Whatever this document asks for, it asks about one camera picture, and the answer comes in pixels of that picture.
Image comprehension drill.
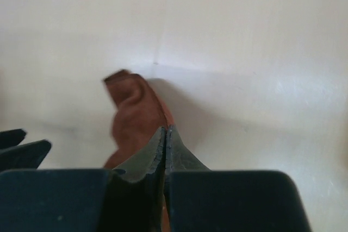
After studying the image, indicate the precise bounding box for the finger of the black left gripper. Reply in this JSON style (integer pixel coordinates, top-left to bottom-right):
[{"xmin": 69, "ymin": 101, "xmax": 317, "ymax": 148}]
[
  {"xmin": 0, "ymin": 129, "xmax": 27, "ymax": 149},
  {"xmin": 1, "ymin": 140, "xmax": 52, "ymax": 171}
]

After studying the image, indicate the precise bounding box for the brown towel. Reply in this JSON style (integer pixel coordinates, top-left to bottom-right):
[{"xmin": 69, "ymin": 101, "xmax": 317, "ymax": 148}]
[{"xmin": 103, "ymin": 70, "xmax": 173, "ymax": 169}]

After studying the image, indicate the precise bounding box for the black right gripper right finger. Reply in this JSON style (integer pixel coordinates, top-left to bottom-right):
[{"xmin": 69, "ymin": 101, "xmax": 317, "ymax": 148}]
[{"xmin": 164, "ymin": 126, "xmax": 311, "ymax": 231}]

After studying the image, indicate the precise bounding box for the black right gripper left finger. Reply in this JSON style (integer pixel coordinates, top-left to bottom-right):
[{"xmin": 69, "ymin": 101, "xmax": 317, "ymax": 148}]
[{"xmin": 1, "ymin": 128, "xmax": 166, "ymax": 231}]

